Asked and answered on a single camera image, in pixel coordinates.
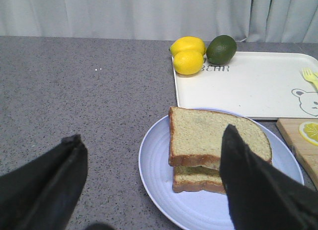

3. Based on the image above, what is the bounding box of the grey curtain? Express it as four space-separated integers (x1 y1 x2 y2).
0 0 318 43

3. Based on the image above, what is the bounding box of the lemon slice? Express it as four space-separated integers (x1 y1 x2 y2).
299 121 318 146

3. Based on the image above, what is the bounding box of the front yellow lemon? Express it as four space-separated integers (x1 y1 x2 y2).
173 50 204 75

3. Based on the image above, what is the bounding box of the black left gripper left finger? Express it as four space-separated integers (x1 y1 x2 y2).
0 135 88 230

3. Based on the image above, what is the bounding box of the white bear tray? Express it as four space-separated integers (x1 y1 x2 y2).
174 52 318 120

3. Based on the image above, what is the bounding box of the light blue round plate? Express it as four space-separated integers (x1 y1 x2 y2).
139 108 304 230

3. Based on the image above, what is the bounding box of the green lime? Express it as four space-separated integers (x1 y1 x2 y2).
206 35 237 65

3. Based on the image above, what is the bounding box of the back yellow lemon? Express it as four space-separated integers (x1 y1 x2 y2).
169 36 206 57

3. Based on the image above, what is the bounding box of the yellow plastic fork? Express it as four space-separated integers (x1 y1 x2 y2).
302 68 318 90

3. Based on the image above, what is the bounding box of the wooden cutting board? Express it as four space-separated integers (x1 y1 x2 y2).
276 118 318 187

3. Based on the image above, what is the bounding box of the yellow lemon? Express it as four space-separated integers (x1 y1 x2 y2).
173 50 204 75
169 36 206 57

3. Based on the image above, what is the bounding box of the bread slice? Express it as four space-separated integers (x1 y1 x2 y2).
172 166 226 194
168 107 272 170

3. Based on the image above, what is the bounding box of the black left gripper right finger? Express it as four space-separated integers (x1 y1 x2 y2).
220 124 318 230

